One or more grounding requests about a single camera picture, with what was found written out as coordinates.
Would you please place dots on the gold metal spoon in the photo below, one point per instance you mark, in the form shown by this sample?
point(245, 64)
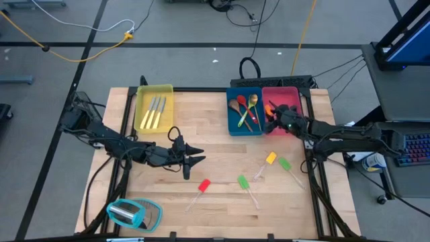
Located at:
point(253, 99)

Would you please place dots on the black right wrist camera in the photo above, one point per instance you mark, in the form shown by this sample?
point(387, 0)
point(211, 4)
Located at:
point(270, 127)

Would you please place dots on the black perforated computer box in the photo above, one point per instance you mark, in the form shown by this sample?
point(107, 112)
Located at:
point(268, 81)

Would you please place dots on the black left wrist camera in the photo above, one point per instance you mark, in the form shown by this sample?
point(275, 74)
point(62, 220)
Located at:
point(186, 172)

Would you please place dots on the pink plastic bin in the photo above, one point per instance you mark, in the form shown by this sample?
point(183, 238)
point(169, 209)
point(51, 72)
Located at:
point(285, 95)

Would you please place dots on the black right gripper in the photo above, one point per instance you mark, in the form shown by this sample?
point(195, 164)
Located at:
point(290, 121)

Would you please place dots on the grey blue floor bar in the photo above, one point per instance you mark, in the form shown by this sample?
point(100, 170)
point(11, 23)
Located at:
point(33, 3)
point(16, 80)

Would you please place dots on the green silicone spoon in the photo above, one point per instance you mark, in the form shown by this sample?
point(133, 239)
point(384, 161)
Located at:
point(242, 121)

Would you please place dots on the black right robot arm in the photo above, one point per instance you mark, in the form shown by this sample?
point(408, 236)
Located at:
point(352, 136)

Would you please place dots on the black aluminium table frame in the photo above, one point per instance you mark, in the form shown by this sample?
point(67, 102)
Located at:
point(201, 89)

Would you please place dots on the dark grey desk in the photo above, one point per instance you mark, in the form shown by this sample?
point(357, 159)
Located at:
point(410, 181)

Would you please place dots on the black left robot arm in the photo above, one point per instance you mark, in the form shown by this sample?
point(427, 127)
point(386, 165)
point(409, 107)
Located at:
point(114, 142)

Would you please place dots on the brown wooden spoon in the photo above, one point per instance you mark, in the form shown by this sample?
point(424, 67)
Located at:
point(234, 105)

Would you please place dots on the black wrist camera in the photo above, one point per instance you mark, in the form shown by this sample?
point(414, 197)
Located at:
point(186, 172)
point(270, 127)

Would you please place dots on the teal framed metal grater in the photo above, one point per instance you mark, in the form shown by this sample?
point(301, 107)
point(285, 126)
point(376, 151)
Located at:
point(126, 213)

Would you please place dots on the yellow plastic bin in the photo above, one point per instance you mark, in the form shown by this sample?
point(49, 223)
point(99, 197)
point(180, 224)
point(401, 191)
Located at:
point(168, 121)

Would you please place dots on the black chair base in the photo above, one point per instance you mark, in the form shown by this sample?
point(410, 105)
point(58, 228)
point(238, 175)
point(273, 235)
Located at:
point(5, 111)

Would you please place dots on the red silicone spoon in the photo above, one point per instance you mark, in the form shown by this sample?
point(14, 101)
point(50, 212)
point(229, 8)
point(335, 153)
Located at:
point(241, 100)

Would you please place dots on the monitor on black stand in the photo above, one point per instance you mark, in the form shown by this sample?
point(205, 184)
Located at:
point(413, 47)

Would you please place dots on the black caster wheel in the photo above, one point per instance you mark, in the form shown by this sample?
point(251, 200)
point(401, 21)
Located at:
point(381, 199)

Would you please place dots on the white bottle blue label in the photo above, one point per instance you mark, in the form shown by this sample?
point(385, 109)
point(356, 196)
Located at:
point(373, 163)

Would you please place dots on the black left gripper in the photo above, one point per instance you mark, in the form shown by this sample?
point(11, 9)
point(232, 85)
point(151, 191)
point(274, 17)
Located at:
point(166, 156)

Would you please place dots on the backlit rainbow keyboard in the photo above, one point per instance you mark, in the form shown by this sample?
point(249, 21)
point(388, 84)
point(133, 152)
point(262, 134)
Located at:
point(416, 149)

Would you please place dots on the white paper sheet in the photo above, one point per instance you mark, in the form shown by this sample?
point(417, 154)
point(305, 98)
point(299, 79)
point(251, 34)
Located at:
point(361, 156)

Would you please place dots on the blue plastic bin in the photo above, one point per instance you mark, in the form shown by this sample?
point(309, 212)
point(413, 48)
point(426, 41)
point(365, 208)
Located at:
point(233, 126)

